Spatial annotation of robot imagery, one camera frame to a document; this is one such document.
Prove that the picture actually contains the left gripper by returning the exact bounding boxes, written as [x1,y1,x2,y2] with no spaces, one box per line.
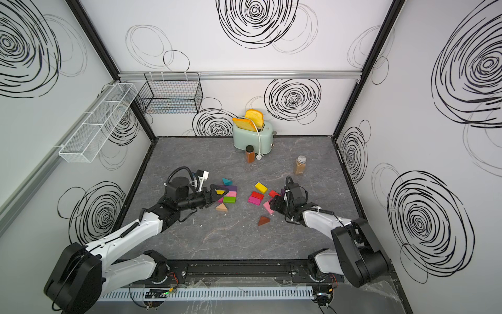
[178,185,228,212]

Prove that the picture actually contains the green block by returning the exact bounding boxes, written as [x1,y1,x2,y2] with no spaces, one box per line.
[223,196,236,204]

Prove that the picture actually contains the tan wooden triangle block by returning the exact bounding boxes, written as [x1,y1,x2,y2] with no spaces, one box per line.
[216,203,228,213]

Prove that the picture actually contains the teal triangle block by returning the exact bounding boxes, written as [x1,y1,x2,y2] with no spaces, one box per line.
[222,178,233,186]

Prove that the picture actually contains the light pink block front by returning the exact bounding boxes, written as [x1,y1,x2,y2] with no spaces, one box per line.
[264,201,274,215]

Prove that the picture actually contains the brown triangle block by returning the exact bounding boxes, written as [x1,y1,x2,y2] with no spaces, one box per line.
[258,216,271,226]

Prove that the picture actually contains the red block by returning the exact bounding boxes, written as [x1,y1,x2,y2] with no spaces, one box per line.
[251,191,264,200]
[269,190,281,198]

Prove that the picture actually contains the red block front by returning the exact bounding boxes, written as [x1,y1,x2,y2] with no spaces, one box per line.
[269,190,281,198]

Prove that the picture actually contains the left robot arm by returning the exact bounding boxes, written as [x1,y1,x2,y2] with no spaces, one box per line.
[43,167,229,313]

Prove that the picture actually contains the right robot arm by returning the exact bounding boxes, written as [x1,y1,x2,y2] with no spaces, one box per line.
[269,176,392,287]

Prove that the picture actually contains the violet purple block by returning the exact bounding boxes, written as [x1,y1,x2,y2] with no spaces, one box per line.
[226,185,238,192]

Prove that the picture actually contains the glass jar tan spice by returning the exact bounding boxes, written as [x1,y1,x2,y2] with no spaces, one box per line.
[294,155,307,175]

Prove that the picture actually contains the brown spice bottle black cap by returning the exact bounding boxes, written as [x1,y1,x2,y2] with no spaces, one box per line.
[245,145,255,163]

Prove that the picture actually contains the mint green toaster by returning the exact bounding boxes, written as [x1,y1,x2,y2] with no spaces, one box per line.
[233,122,274,155]

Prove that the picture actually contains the front toast slice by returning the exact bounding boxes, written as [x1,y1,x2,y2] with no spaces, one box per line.
[232,118,259,132]

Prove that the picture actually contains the toast slice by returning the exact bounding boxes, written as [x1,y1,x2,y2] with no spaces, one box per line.
[244,109,264,128]
[232,118,259,132]

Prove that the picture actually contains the rear toast slice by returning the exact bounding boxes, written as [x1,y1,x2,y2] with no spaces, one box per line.
[244,109,264,128]

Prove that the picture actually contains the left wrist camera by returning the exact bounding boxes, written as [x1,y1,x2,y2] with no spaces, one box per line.
[194,170,209,192]

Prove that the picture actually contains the white toaster power cable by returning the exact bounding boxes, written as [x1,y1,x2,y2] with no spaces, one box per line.
[250,120,264,162]

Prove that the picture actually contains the black mounting rail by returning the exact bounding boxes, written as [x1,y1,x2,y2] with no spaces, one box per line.
[137,259,349,284]

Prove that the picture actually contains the grey slotted cable duct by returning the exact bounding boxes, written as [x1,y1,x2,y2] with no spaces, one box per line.
[99,286,314,303]

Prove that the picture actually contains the black wire basket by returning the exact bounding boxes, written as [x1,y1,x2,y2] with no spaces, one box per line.
[137,72,203,115]

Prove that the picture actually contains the white wire shelf basket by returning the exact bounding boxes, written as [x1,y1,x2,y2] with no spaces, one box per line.
[58,83,139,163]

